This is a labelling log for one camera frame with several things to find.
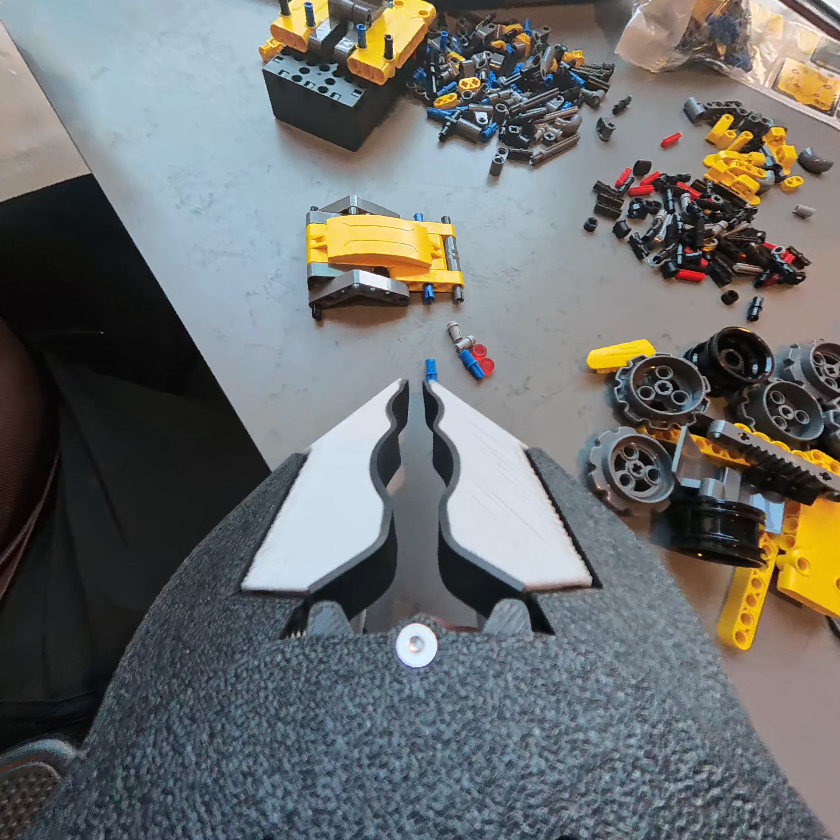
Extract clear bag of yellow blue parts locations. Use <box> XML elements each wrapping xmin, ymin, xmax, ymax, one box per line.
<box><xmin>616</xmin><ymin>0</ymin><xmax>788</xmax><ymax>83</ymax></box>

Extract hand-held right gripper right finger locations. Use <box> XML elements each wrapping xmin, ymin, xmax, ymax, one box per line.
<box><xmin>422</xmin><ymin>379</ymin><xmax>596</xmax><ymax>618</ymax></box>

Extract yellow curved panel piece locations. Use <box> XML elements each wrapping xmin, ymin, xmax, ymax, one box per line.
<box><xmin>586</xmin><ymin>339</ymin><xmax>657</xmax><ymax>375</ymax></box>

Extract yellow long curved piece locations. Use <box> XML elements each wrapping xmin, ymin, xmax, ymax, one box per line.
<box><xmin>764</xmin><ymin>126</ymin><xmax>798</xmax><ymax>175</ymax></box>

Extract pile of black red pins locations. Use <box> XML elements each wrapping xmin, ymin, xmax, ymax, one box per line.
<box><xmin>583</xmin><ymin>159</ymin><xmax>812</xmax><ymax>322</ymax></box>

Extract black battery box yellow assembly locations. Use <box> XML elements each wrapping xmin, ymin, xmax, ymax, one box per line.
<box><xmin>259</xmin><ymin>0</ymin><xmax>437</xmax><ymax>152</ymax></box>

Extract pile of small connector pieces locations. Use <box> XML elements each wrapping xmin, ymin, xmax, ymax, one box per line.
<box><xmin>407</xmin><ymin>13</ymin><xmax>618</xmax><ymax>170</ymax></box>

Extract dark bent beam piece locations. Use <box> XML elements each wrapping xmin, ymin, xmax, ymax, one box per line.
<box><xmin>684</xmin><ymin>97</ymin><xmax>774</xmax><ymax>135</ymax></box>

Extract person's black trousers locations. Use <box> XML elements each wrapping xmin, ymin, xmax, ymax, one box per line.
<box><xmin>0</xmin><ymin>174</ymin><xmax>271</xmax><ymax>729</ymax></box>

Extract pile of wheels and beams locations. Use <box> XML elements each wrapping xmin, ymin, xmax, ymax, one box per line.
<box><xmin>581</xmin><ymin>326</ymin><xmax>840</xmax><ymax>651</ymax></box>

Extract grey desk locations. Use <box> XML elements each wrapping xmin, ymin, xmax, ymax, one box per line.
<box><xmin>0</xmin><ymin>0</ymin><xmax>840</xmax><ymax>788</ymax></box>

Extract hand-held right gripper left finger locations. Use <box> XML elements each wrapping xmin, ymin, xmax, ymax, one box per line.
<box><xmin>239</xmin><ymin>378</ymin><xmax>411</xmax><ymax>618</ymax></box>

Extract yellow grey brick assembly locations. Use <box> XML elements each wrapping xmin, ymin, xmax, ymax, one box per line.
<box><xmin>305</xmin><ymin>196</ymin><xmax>466</xmax><ymax>321</ymax></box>

